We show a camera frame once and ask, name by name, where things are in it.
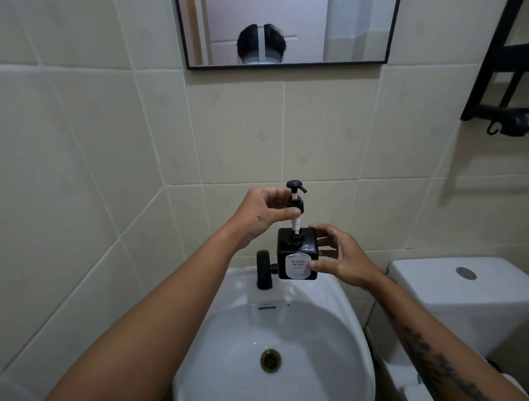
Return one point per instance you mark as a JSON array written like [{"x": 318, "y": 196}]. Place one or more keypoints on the black rack hook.
[{"x": 492, "y": 131}]

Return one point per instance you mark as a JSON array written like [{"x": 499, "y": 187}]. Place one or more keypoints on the person's right forearm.
[{"x": 430, "y": 343}]

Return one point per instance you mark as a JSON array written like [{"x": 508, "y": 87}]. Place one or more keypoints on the person's left thumb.
[{"x": 285, "y": 214}]

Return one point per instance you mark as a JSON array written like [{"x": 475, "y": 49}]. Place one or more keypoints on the white ceramic sink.
[{"x": 248, "y": 343}]

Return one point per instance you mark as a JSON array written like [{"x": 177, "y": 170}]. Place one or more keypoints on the person's right middle finger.
[{"x": 327, "y": 242}]

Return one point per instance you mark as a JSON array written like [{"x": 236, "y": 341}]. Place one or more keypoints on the chrome flush button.
[{"x": 466, "y": 273}]

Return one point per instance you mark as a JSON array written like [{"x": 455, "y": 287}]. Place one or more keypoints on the white toilet bowl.
[{"x": 399, "y": 380}]

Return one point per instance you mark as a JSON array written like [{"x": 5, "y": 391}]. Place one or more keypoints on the dark brown square soap bottle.
[{"x": 291, "y": 256}]

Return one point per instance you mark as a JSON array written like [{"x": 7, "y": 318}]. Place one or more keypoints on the black framed wall mirror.
[{"x": 330, "y": 33}]

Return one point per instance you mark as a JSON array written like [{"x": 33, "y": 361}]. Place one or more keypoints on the person's right thumb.
[{"x": 324, "y": 266}]

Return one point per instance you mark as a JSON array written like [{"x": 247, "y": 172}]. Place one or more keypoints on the brass sink drain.
[{"x": 270, "y": 360}]

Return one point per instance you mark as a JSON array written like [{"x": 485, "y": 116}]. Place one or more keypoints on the black faucet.
[{"x": 264, "y": 268}]

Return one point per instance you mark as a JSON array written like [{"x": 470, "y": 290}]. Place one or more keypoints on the person's right hand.
[{"x": 351, "y": 260}]

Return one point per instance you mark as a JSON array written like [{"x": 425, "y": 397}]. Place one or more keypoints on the black metal wall rack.
[{"x": 496, "y": 58}]

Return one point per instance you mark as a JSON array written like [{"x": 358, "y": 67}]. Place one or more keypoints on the black pump dispenser head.
[{"x": 296, "y": 202}]

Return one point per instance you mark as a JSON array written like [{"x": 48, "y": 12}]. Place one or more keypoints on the person's left hand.
[{"x": 252, "y": 215}]

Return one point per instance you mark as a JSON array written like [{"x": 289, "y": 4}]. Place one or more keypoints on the person's left forearm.
[{"x": 165, "y": 314}]

